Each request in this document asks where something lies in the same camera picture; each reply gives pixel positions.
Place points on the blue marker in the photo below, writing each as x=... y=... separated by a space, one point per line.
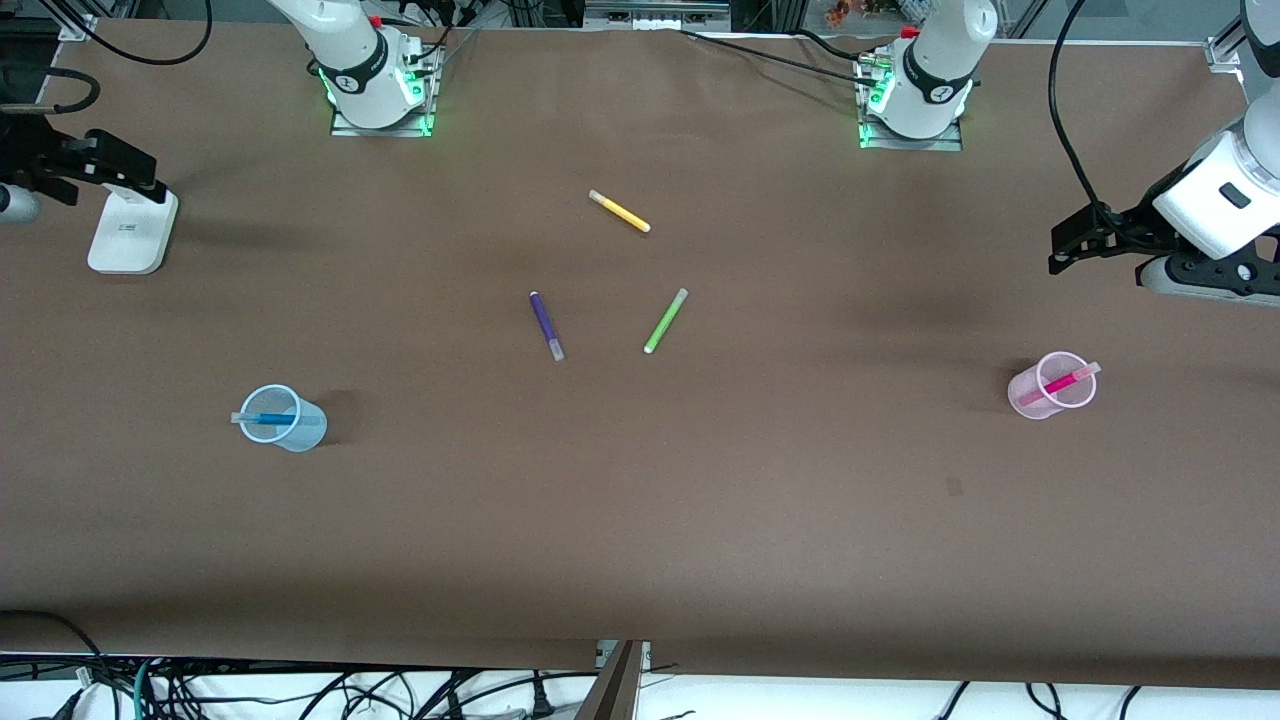
x=268 y=418

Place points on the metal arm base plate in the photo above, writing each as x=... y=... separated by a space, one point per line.
x=945 y=143
x=345 y=128

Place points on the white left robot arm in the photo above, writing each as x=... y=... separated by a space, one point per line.
x=940 y=60

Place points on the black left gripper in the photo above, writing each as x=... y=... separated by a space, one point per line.
x=1128 y=224

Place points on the table support leg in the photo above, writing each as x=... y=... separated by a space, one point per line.
x=615 y=690

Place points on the blue mesh cup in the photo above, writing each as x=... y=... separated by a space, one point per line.
x=305 y=435

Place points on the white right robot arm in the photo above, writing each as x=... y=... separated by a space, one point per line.
x=350 y=50

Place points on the white mesh cup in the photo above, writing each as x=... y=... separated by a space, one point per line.
x=1025 y=383

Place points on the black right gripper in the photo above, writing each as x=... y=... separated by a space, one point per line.
x=28 y=150

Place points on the green marker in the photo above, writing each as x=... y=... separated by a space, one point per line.
x=665 y=321

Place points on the purple marker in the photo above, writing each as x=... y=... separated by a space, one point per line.
x=545 y=322

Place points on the silver rail with sockets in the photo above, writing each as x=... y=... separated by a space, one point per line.
x=655 y=12

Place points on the pink marker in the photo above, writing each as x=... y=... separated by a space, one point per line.
x=1060 y=384

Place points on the yellow marker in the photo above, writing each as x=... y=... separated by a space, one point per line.
x=620 y=211

